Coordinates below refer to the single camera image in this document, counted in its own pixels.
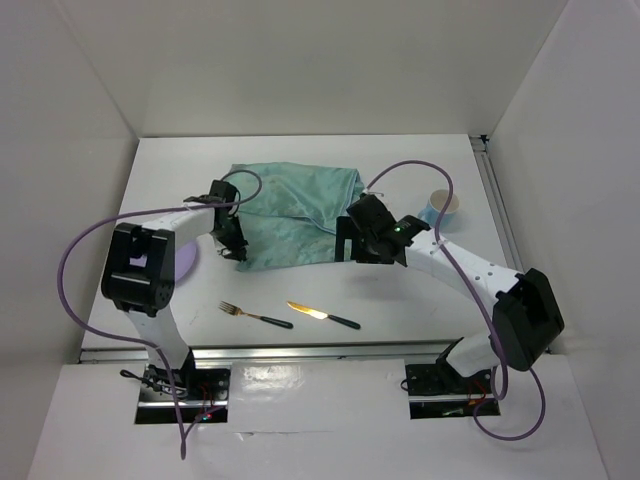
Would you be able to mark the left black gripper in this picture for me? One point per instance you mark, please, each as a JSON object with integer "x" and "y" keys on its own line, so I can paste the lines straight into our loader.
{"x": 236, "y": 247}

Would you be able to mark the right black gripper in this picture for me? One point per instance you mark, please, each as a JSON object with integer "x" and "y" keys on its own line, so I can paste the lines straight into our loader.
{"x": 346, "y": 229}

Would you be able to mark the teal patterned cloth napkin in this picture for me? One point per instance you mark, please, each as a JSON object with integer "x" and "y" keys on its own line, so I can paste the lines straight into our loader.
{"x": 292, "y": 221}

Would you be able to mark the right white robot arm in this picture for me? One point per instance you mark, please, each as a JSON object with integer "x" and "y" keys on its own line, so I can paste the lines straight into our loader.
{"x": 432, "y": 253}

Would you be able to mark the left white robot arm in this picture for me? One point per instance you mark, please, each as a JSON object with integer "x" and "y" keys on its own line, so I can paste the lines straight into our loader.
{"x": 140, "y": 272}

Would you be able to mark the lilac plastic plate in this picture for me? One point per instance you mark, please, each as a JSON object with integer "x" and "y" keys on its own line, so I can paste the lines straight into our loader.
{"x": 185, "y": 260}

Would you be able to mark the light blue mug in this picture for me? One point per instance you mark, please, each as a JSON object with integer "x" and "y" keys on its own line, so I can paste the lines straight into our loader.
{"x": 440, "y": 209}

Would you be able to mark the gold fork green handle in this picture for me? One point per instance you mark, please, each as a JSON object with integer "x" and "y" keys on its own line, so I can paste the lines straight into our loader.
{"x": 234, "y": 310}

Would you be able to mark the gold knife green handle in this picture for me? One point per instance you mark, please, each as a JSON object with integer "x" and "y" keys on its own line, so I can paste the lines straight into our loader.
{"x": 323, "y": 315}

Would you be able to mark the front aluminium rail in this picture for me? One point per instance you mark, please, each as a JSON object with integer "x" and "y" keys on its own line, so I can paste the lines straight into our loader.
{"x": 422, "y": 350}

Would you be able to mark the aluminium rail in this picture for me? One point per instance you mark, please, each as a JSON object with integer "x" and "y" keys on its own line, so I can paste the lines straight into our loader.
{"x": 422, "y": 350}
{"x": 505, "y": 225}

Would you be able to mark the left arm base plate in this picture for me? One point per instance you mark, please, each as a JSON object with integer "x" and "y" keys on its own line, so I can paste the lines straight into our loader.
{"x": 204, "y": 401}

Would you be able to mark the right side aluminium rail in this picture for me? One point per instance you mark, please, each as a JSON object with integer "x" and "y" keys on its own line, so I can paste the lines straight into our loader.
{"x": 505, "y": 225}

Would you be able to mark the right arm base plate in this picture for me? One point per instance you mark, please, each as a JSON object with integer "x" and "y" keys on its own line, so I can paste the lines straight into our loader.
{"x": 437, "y": 393}

